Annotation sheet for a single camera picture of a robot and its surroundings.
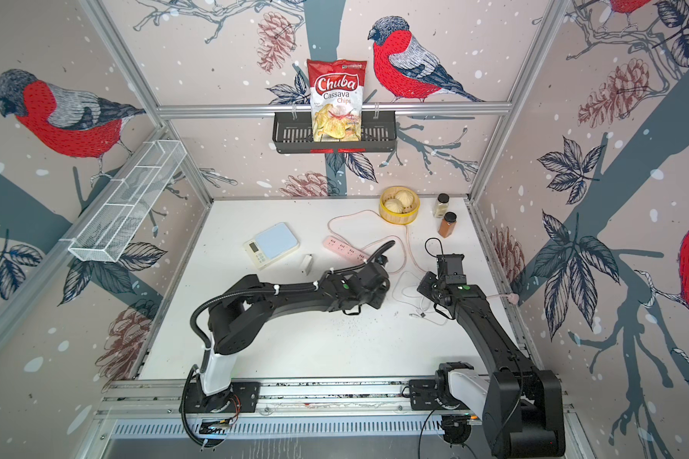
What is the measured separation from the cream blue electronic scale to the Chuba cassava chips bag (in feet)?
1.44

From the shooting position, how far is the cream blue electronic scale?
3.37 feet

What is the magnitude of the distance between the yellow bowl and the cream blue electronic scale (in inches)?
14.7

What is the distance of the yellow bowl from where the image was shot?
3.69 feet
